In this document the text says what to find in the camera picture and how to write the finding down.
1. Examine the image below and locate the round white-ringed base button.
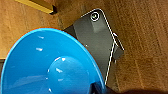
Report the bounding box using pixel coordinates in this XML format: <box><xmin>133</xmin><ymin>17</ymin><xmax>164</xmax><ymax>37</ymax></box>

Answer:
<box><xmin>89</xmin><ymin>10</ymin><xmax>103</xmax><ymax>22</ymax></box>

